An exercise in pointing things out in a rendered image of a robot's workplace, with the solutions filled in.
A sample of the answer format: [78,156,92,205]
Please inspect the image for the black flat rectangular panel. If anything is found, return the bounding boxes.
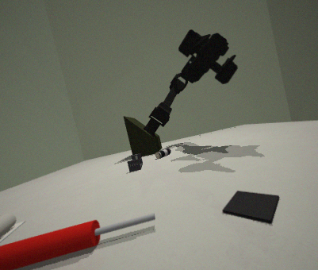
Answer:
[223,191,280,223]

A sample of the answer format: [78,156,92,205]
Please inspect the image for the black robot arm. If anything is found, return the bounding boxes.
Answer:
[144,33,229,136]

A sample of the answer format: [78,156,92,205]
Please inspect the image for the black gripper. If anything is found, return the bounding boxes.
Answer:
[178,29,238,84]

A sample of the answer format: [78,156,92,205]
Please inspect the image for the red-handled screwdriver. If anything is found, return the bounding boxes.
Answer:
[0,213,155,270]

